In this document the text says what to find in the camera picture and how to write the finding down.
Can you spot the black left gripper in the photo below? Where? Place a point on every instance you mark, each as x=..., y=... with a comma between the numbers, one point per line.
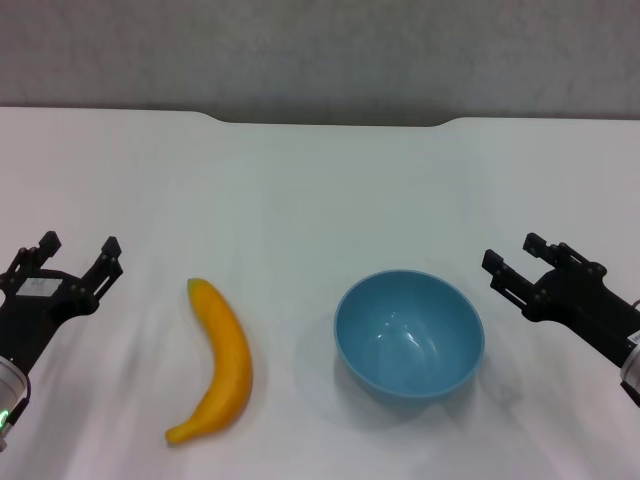
x=40, y=305

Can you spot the yellow banana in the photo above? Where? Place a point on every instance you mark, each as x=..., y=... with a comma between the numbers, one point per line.
x=225, y=350

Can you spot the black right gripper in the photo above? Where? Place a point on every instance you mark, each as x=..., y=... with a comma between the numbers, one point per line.
x=580, y=300

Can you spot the blue bowl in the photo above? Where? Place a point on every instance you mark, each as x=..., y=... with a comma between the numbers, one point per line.
x=410, y=340

